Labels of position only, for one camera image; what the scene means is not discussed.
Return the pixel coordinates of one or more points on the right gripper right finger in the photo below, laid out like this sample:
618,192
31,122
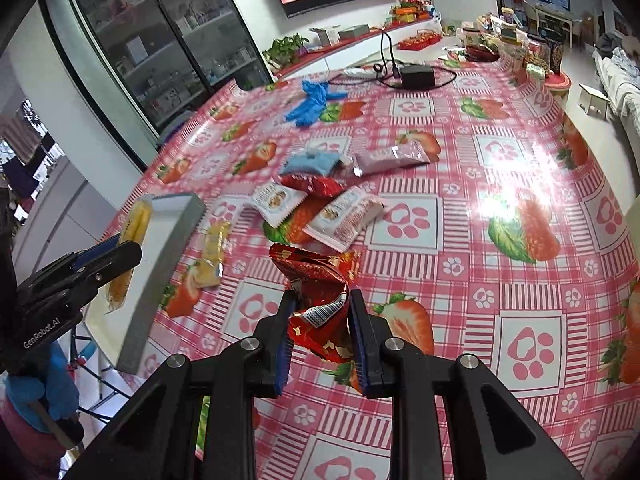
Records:
491,434

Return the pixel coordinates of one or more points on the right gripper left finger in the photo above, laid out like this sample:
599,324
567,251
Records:
194,419

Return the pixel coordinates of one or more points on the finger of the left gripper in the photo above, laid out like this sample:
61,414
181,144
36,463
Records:
90,278
67,265

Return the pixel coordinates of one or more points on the red gold candy packet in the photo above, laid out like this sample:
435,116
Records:
321,284

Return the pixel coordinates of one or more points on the white nougat packet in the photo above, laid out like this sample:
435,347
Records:
275,202
338,224

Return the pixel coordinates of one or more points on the red snack packet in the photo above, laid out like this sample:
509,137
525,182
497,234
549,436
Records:
314,184

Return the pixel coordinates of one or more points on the pink snack packet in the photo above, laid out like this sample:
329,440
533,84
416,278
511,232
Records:
392,157

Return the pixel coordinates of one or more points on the blue snack packet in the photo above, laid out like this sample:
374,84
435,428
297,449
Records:
320,163

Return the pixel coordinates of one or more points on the yellow snack bar packet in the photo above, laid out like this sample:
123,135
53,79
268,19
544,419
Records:
132,236

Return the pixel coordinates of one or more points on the blue gloved left hand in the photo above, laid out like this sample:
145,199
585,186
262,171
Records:
52,383

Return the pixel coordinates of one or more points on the grey white tray box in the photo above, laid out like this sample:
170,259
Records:
121,334

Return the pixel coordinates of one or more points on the pink strawberry tablecloth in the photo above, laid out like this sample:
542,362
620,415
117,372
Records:
509,244

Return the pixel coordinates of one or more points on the glass display cabinet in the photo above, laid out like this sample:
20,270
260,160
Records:
155,60

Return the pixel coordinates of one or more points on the blue rubber gloves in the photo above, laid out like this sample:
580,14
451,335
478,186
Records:
317,97

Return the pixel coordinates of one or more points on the green potted plant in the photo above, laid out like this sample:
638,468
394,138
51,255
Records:
286,51

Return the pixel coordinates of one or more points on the black power adapter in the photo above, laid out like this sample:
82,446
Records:
417,77

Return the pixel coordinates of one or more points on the white power strip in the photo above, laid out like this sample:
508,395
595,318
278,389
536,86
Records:
364,72

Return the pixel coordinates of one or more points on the small white stool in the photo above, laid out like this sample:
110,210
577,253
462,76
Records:
593,101

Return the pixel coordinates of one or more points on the red white tv console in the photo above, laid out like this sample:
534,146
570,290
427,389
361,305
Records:
350,52

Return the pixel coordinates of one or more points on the cluttered coffee table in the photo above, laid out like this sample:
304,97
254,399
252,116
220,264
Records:
491,36

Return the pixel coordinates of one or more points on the white sofa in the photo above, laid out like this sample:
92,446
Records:
619,76

